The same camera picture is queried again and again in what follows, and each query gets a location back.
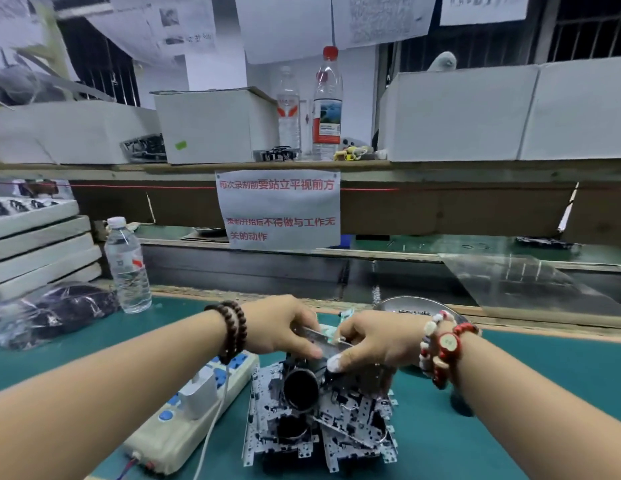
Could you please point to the white green-stained cloth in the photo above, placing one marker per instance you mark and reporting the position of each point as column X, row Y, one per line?
column 346, row 317

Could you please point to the grey round fan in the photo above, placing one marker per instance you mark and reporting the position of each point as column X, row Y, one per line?
column 25, row 85

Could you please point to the blue plastic bin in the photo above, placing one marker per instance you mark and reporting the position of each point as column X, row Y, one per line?
column 346, row 241

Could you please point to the white rounded object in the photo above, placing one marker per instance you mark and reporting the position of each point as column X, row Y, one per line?
column 442, row 62

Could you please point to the white box green sticker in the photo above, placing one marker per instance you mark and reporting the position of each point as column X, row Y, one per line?
column 215, row 125

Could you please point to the finished mechanisms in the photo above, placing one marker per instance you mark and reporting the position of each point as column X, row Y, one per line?
column 546, row 242

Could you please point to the brown cardboard panel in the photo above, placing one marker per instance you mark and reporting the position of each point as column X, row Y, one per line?
column 441, row 210

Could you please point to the white blue power strip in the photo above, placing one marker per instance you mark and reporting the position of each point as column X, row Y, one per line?
column 180, row 435

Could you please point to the clear plastic bottle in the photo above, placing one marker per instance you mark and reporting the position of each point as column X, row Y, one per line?
column 127, row 270
column 288, row 115

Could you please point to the person's right forearm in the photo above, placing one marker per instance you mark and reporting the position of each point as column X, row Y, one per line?
column 551, row 415

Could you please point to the black conveyor belt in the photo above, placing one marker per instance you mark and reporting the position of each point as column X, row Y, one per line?
column 290, row 270

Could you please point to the white power plug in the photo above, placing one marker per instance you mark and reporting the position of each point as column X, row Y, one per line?
column 198, row 395

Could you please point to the dark flat tray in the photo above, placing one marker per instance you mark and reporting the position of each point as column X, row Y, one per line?
column 205, row 234

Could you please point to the person's left forearm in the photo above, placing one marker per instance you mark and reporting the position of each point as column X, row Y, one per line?
column 100, row 405

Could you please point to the round metal bowl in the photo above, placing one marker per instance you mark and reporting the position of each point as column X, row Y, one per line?
column 411, row 303

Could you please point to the clear plastic bag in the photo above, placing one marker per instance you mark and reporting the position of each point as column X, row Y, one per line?
column 50, row 310

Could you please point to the black window grille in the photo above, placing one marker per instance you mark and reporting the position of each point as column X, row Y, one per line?
column 100, row 60

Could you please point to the white paper sign red text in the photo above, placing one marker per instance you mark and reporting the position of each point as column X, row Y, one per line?
column 278, row 210

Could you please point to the dark metal device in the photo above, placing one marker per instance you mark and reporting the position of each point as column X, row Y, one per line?
column 278, row 155

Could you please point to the clear plastic sheet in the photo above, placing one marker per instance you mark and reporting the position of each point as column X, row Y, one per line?
column 541, row 285

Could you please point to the wooden shelf beam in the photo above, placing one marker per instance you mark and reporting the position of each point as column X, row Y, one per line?
column 441, row 173

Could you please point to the person's left hand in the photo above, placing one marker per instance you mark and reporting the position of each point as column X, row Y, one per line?
column 280, row 325

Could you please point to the white cardboard box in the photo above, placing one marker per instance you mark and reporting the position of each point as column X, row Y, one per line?
column 70, row 133

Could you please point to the yellow plastic object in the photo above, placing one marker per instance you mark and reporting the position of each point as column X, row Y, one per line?
column 350, row 153

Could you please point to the stack of white trays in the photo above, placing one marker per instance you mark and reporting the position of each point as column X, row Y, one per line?
column 40, row 250

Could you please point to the person's right hand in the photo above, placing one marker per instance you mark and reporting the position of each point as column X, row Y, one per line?
column 381, row 340

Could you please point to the cluster of black wheels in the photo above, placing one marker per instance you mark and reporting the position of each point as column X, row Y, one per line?
column 15, row 206

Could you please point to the bottle with orange label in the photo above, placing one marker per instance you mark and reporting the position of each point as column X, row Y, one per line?
column 328, row 115

